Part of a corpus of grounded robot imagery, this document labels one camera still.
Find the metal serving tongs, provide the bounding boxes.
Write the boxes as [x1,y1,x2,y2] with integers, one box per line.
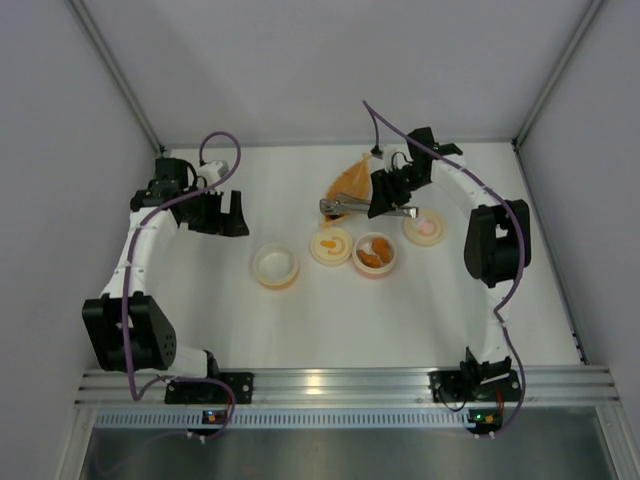
[319,192,419,219]

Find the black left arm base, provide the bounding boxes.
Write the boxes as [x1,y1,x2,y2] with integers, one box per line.
[164,371,254,405]

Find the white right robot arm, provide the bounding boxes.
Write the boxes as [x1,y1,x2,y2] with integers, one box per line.
[367,127,531,372]

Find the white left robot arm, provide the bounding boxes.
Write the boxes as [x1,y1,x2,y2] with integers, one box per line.
[82,158,249,378]

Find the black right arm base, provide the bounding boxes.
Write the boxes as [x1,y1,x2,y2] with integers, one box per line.
[428,370,522,406]

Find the orange boat-shaped dish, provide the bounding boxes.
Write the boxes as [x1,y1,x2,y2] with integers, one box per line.
[319,153,372,228]

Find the cream bowl pink base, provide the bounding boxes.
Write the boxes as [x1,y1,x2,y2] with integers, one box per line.
[352,232,398,279]

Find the cream bowl orange base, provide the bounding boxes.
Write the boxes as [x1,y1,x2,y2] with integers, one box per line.
[252,243,300,290]

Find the cream lid pink smiley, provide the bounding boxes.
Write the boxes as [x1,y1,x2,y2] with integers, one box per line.
[402,208,447,247]

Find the cream lid orange smiley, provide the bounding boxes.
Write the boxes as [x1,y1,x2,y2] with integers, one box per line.
[310,227,353,267]

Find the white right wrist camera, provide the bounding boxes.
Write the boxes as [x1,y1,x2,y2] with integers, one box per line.
[369,147,409,171]

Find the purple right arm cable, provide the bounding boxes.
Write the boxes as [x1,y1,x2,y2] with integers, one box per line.
[361,99,531,441]

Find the grey slotted cable duct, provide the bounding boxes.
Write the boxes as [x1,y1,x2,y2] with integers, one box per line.
[94,409,497,430]

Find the left aluminium frame post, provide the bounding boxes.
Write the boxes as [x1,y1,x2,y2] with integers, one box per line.
[65,0,166,156]

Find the aluminium frame post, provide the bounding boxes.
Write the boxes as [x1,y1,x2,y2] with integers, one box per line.
[65,0,166,156]
[511,0,608,153]

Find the right aluminium frame post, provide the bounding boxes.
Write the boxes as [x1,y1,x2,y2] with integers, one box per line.
[511,0,608,153]

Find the aluminium mounting rail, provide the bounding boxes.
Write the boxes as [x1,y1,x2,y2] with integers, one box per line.
[74,365,620,408]

